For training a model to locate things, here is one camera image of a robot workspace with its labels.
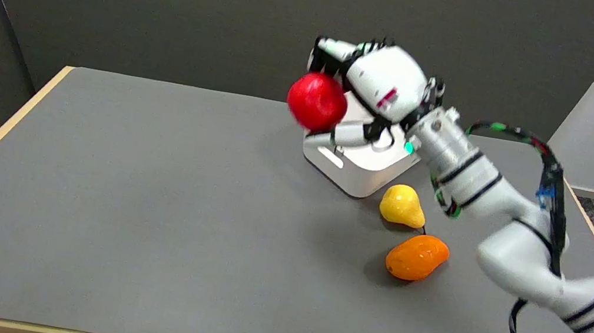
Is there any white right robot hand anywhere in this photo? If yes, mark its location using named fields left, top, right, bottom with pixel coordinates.
left=296, top=29, right=451, bottom=161

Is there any red apple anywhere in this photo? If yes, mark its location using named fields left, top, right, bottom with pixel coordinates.
left=283, top=68, right=353, bottom=137

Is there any white plastic box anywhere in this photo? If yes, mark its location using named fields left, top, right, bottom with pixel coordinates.
left=296, top=84, right=430, bottom=207

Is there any yellow pear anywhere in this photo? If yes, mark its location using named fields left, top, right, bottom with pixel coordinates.
left=376, top=181, right=431, bottom=231

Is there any orange mango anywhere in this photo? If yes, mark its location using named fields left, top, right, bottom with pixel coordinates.
left=382, top=229, right=452, bottom=287

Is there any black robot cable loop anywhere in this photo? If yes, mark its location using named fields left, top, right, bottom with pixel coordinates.
left=407, top=113, right=594, bottom=333

